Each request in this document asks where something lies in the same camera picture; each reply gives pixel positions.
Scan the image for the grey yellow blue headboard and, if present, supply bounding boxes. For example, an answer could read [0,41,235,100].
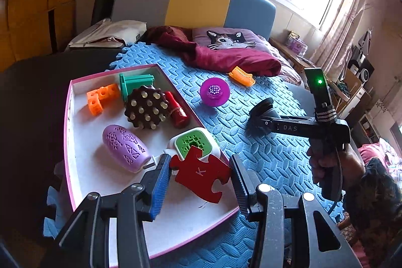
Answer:
[111,0,276,39]

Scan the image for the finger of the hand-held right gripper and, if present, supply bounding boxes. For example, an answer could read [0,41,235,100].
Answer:
[247,117,275,134]

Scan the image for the red puzzle piece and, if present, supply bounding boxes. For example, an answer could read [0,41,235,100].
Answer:
[170,145,231,204]

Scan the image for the white cube with green face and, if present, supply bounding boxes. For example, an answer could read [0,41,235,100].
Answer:
[143,127,220,170]

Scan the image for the person's right hand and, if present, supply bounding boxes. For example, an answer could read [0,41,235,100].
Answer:
[306,144,365,193]

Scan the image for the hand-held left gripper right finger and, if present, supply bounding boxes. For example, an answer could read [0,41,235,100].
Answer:
[229,154,362,268]

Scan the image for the person's right forearm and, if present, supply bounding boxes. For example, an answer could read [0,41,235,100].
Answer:
[342,158,402,262]

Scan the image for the purple oval scrubber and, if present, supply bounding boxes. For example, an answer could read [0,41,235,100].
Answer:
[103,124,151,173]

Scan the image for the small shelf unit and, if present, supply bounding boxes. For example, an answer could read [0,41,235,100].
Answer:
[358,98,393,143]

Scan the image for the black and silver speaker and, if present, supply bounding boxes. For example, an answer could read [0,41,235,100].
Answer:
[347,46,375,82]

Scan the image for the pink bedspread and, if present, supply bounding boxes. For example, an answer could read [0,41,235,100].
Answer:
[258,36,304,86]

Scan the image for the purple tin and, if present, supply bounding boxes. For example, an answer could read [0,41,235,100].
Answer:
[287,31,308,53]

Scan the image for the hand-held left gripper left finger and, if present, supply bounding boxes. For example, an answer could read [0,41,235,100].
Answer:
[55,153,173,268]

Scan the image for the brown round massage brush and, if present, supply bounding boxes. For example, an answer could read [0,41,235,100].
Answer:
[125,86,169,130]

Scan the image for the grey and black cylinder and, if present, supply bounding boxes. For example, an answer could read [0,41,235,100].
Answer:
[249,98,274,119]

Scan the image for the wooden desk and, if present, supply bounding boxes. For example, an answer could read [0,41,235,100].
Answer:
[268,37,315,74]

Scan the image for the blue foam mat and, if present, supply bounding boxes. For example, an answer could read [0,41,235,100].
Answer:
[44,42,343,268]

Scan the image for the orange plastic boat piece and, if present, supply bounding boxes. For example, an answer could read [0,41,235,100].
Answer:
[228,66,255,86]

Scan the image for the purple plastic funnel cup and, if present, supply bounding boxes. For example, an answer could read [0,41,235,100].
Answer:
[200,77,230,107]

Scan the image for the purple cat print pillow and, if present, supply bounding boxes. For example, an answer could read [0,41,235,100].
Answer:
[192,28,271,52]

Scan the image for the orange building blocks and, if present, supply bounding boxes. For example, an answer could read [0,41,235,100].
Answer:
[87,83,120,116]

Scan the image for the white tray with pink rim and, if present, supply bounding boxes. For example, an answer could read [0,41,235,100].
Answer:
[64,64,241,259]

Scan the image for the red lipstick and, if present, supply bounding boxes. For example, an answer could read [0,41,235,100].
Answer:
[165,91,189,127]

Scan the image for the yellow wooden wardrobe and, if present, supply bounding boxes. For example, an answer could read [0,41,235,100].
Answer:
[0,0,85,71]

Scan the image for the white fabric bag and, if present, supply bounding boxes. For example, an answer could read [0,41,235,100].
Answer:
[68,18,147,50]

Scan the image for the green plastic spool piece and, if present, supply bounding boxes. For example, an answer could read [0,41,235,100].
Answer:
[119,73,155,103]

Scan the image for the pink curtain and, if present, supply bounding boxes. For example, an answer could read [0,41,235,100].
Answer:
[311,0,374,74]

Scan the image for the maroon blanket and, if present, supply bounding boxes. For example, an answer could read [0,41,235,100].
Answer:
[146,26,281,77]

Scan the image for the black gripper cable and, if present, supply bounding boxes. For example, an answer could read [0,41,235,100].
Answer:
[327,145,345,218]

